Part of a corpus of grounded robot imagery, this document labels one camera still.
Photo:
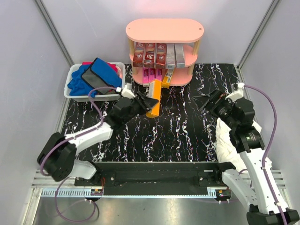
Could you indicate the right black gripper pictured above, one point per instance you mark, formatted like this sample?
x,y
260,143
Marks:
x,y
217,96

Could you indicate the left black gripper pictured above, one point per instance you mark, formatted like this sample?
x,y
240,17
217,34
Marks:
x,y
146,104

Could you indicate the orange R&O toothpaste box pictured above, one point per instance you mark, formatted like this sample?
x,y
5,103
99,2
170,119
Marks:
x,y
155,93

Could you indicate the orange barcode toothpaste box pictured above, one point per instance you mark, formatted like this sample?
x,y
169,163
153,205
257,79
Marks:
x,y
167,78

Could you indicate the pink BeYou box front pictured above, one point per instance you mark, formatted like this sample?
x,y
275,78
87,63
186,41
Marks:
x,y
159,74

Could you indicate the pink beyou box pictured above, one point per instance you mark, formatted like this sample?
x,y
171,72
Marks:
x,y
159,74
151,75
145,77

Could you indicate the pink BeYou box back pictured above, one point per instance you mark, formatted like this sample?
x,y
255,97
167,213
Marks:
x,y
145,77

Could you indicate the grey Protefix toothpaste box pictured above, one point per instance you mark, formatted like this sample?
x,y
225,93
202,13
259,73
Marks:
x,y
170,56

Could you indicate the silver grey toothpaste box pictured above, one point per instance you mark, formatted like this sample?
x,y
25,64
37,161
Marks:
x,y
179,55

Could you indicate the red 3D toothpaste box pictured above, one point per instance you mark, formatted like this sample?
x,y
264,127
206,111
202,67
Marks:
x,y
149,55
160,61
139,53

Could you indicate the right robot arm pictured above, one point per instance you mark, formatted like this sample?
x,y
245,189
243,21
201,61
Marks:
x,y
264,201

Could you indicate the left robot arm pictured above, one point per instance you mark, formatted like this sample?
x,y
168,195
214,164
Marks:
x,y
58,157

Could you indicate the pink three-tier shelf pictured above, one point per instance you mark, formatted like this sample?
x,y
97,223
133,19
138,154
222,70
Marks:
x,y
169,30

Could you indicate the white plastic basket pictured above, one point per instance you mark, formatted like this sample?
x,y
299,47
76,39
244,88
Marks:
x,y
84,98

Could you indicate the pink cloth in basket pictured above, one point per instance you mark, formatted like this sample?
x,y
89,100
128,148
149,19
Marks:
x,y
113,66

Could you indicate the grey black-trimmed cloth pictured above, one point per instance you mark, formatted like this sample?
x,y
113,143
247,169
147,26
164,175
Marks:
x,y
100,74

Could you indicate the white crumpled cloth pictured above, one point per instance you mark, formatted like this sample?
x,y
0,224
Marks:
x,y
225,151

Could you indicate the blue cloth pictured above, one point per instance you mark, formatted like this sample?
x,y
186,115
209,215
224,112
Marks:
x,y
79,87

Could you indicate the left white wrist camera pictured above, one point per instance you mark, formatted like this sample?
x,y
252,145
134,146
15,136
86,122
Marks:
x,y
126,91

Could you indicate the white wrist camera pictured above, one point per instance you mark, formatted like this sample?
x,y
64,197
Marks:
x,y
238,88
126,91

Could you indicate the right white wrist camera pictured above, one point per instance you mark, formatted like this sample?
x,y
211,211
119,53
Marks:
x,y
238,88

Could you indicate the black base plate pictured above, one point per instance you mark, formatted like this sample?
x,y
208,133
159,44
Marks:
x,y
193,173

